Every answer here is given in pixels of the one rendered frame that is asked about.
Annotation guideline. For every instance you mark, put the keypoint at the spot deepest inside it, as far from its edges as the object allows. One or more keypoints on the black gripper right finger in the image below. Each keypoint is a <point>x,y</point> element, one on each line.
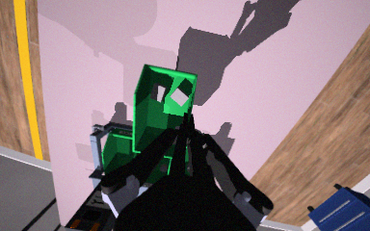
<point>252,202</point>

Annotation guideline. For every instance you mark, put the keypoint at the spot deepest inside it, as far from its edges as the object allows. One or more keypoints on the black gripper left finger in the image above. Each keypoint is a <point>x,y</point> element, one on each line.
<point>122,185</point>

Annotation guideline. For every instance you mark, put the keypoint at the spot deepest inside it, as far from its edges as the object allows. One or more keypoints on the grey metal shelf rack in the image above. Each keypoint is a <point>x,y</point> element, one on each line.
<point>96,151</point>

